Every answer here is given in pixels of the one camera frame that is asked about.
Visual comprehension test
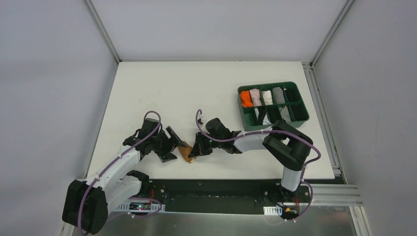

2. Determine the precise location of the brown underwear beige waistband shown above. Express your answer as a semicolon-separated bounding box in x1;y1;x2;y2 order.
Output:
177;141;195;163

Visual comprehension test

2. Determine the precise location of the green divided plastic tray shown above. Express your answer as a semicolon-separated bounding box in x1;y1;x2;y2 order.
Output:
238;82;309;131

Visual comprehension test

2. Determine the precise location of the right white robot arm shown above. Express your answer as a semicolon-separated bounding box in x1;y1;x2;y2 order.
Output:
186;118;313;202

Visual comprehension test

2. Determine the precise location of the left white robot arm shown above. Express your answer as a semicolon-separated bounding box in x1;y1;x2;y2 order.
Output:
62;118;187;235

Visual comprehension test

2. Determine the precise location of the orange rolled underwear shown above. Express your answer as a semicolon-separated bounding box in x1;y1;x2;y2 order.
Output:
239;90;254;108

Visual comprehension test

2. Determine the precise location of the black white rolled underwear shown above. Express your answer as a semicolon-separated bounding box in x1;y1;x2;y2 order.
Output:
254;107;271;125

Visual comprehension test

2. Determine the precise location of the pink rolled underwear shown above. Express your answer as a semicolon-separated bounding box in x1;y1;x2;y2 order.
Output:
249;88;262;107

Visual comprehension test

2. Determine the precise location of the grey striped rolled underwear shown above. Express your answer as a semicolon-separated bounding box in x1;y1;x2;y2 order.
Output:
272;87;286;104

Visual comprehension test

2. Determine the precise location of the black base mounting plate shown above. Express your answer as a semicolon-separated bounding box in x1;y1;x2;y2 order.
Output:
132;179;310;214

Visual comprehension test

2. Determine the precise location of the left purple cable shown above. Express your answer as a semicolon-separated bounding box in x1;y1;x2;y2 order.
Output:
77;111;164;236

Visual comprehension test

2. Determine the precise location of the left white cable duct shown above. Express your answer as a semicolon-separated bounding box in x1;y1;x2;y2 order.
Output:
114;202;165;213

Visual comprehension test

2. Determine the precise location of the white cable duct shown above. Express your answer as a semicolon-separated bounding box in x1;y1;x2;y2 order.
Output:
263;206;283;216
114;202;165;213

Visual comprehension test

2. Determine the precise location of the right white cable duct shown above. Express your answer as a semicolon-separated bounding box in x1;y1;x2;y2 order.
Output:
263;206;283;216

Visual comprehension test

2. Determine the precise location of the right aluminium rail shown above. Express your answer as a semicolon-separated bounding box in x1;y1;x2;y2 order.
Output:
311;184;363;207

